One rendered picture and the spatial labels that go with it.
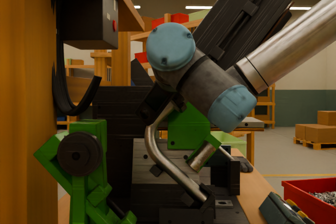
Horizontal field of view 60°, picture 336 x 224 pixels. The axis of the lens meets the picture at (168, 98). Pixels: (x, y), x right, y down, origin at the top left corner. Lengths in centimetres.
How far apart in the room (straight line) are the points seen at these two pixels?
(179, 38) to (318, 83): 1073
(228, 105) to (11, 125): 42
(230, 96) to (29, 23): 42
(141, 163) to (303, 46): 49
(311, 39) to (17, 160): 59
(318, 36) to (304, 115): 1037
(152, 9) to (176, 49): 966
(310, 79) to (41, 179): 1058
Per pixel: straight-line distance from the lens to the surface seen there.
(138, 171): 80
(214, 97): 43
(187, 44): 44
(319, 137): 679
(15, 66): 63
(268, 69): 56
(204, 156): 75
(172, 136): 79
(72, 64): 963
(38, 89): 67
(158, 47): 44
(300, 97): 1084
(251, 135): 377
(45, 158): 57
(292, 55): 57
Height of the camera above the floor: 123
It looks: 1 degrees down
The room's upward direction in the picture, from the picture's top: straight up
